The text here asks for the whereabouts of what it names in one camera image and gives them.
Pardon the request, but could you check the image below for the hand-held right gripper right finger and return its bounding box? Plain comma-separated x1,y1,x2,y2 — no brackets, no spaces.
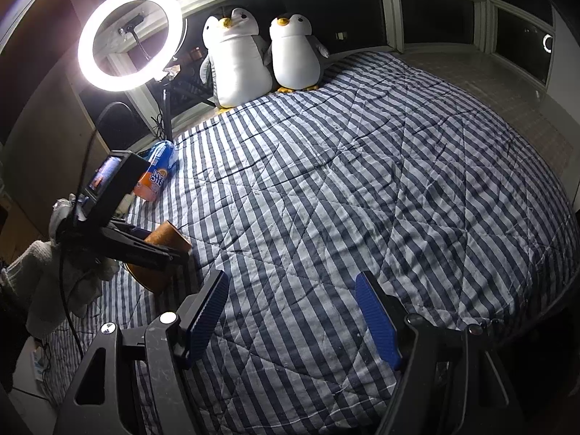
355,271,527,435

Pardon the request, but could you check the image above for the white window frame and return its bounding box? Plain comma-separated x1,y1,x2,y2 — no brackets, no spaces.
136,0,559,88

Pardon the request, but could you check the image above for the black chair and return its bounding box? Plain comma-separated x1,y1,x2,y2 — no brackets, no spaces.
97,102,137,142

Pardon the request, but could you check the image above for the large penguin plush toy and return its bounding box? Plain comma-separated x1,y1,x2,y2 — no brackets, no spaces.
199,6,275,109

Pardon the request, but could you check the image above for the small penguin plush toy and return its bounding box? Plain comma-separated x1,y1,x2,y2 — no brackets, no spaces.
265,13,332,94

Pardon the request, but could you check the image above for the striped blue white blanket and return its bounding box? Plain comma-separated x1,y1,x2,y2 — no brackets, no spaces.
45,50,577,435

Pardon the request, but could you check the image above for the brown cup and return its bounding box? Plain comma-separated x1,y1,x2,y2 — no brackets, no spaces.
124,220,194,293

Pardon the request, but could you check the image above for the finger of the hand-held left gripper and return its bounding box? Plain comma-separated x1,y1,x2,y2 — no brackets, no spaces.
108,218,151,239
96,228,191,269

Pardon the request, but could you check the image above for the person's left forearm white sleeve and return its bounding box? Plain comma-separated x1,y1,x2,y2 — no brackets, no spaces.
0,236,119,337

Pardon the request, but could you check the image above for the blue orange snack packet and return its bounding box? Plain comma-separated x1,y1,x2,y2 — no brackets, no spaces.
131,140,178,201

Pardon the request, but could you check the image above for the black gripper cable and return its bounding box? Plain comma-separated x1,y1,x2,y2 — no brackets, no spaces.
61,102,133,372

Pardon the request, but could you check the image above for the person's left hand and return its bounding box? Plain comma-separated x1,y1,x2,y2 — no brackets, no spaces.
47,194,88,242

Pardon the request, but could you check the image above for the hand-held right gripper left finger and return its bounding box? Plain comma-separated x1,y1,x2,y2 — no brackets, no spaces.
57,271,230,435

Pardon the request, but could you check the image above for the black ring light stand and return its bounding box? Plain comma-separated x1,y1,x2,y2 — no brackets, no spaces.
153,80,178,146

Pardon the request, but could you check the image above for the white ring light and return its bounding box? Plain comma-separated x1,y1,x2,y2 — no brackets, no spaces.
77,0,185,93

